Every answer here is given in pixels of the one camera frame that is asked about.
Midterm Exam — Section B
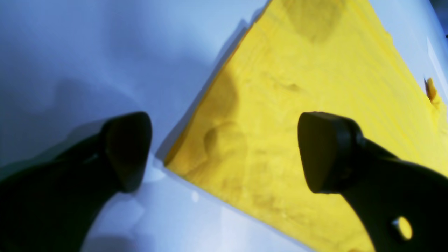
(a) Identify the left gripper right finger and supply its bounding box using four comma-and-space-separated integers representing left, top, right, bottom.
297, 112, 448, 252

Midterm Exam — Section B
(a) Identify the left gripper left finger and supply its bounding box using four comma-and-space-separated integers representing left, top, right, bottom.
0, 111, 153, 252

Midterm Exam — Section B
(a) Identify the orange T-shirt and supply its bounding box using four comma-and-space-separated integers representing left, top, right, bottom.
164, 0, 447, 252

